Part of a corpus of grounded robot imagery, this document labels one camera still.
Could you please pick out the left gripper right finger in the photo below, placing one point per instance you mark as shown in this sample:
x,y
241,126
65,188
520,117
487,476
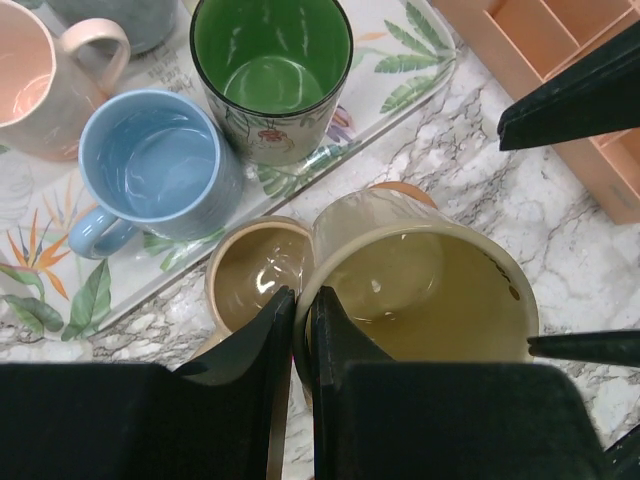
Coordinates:
x,y
376,418

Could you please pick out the yellow mug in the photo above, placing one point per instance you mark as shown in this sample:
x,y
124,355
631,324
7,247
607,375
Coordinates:
x,y
420,285

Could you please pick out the tan brown mug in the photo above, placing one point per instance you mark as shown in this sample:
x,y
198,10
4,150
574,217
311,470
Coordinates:
x,y
249,265

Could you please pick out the pink mug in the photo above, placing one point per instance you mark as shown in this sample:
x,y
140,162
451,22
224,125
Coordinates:
x,y
46,95

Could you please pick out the green floral mug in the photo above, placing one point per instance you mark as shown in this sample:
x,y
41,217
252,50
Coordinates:
x,y
272,72

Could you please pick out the light blue mug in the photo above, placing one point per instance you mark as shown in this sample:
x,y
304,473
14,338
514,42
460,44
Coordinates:
x,y
153,161

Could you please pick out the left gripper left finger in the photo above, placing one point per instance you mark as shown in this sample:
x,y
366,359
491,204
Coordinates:
x,y
222,415

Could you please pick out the light wood coaster right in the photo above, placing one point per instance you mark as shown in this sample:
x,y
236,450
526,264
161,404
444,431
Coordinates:
x,y
407,189

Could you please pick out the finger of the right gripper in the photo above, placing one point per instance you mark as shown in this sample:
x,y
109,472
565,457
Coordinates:
x,y
620,347
598,94

